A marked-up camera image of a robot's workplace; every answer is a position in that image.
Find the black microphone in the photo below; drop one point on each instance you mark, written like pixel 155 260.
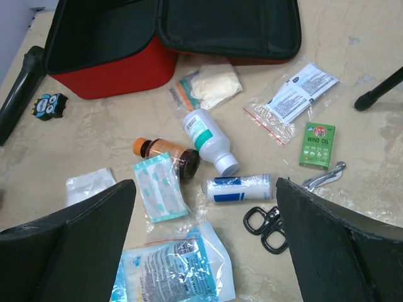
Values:
pixel 28 80

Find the green wind oil box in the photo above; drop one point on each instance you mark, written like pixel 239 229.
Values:
pixel 317 146

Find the amber bottle orange cap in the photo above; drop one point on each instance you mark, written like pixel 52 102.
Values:
pixel 185 160

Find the black music stand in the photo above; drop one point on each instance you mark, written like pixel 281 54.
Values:
pixel 369 98

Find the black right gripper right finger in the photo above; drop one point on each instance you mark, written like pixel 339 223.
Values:
pixel 339 254

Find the blue owl toy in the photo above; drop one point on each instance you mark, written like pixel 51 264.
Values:
pixel 49 106

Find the bandage plasters bag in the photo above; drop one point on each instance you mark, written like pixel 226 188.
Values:
pixel 159 188

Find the white gauze pad packet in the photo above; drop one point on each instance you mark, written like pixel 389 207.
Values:
pixel 82 187

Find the black handled scissors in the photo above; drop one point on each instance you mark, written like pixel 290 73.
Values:
pixel 272 221

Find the blue mask package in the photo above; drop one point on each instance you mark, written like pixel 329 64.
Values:
pixel 193 267

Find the white medicine bottle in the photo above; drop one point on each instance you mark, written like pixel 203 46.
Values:
pixel 210 141

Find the red medicine kit case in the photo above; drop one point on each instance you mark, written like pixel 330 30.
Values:
pixel 100 49

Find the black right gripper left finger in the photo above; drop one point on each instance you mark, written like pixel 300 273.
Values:
pixel 70 255

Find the bag with beige gloves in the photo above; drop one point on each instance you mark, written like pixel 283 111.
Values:
pixel 214 83

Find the zip bag with wipes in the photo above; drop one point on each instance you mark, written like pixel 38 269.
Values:
pixel 285 106

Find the white bandage roll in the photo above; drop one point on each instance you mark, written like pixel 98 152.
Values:
pixel 240 188

